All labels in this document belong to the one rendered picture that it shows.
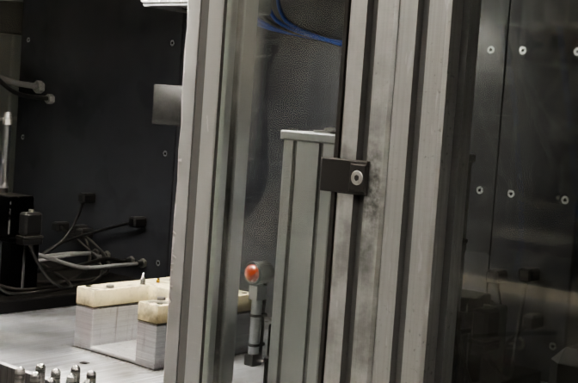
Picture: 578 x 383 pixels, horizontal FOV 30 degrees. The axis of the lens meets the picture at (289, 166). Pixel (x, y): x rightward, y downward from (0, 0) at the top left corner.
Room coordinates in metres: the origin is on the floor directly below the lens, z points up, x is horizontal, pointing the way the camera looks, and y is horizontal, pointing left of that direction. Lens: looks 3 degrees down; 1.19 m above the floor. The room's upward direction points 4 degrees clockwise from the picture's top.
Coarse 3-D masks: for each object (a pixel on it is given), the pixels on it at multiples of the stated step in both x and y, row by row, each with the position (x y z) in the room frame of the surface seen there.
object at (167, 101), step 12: (156, 84) 1.22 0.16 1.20; (156, 96) 1.21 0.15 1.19; (168, 96) 1.20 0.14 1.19; (180, 96) 1.19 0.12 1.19; (156, 108) 1.21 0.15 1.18; (168, 108) 1.20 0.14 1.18; (180, 108) 1.19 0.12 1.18; (156, 120) 1.21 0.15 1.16; (168, 120) 1.20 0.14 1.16; (180, 120) 1.19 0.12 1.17
